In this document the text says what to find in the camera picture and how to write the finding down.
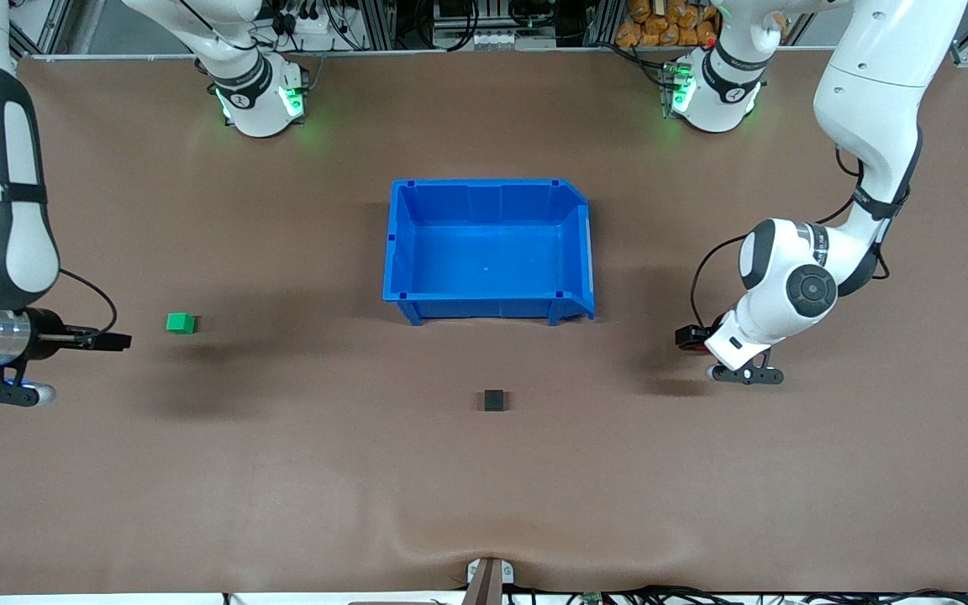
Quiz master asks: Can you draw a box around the white power strip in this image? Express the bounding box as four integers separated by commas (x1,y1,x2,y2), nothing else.
277,12,352,54

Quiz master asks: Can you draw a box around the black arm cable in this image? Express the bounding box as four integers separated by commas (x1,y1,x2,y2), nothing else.
689,143,893,337
58,268,118,334

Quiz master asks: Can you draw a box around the bag of orange snacks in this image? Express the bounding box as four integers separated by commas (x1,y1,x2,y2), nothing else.
615,0,719,48

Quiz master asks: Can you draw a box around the grey metal device box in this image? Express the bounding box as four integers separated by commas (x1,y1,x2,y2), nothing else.
432,0,537,53

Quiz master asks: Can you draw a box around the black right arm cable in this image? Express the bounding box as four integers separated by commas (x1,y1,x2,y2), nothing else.
58,268,118,334

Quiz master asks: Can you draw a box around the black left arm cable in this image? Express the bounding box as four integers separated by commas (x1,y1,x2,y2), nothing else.
689,143,893,337

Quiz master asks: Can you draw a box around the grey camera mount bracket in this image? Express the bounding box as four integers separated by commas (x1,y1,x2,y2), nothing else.
465,557,515,605

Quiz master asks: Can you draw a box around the blue plastic storage bin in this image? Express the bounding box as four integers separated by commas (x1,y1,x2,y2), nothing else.
382,177,597,328

